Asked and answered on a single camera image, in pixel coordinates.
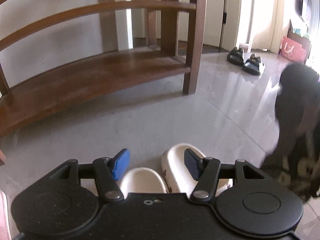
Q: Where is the brown wooden shoe rack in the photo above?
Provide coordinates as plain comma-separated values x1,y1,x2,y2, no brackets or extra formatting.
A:
1,0,207,135

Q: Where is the black white laced sneaker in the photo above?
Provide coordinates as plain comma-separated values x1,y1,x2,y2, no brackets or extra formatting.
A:
279,129,319,202

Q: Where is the cream heart slide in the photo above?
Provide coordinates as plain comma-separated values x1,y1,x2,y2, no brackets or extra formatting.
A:
160,142,233,197
120,167,168,197

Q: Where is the dark slipper far right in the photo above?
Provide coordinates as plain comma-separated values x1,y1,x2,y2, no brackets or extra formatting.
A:
242,54,265,76

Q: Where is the dark slipper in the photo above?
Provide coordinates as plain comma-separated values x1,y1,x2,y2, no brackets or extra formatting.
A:
242,54,265,76
227,47,244,66

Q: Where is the pink plush slipper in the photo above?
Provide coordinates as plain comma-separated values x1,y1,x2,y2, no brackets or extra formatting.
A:
0,190,12,240

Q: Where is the dark slipper far left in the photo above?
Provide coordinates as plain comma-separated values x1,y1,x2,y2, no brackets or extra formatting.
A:
227,47,244,66

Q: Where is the pink box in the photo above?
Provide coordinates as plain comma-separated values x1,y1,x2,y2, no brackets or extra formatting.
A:
280,37,306,63

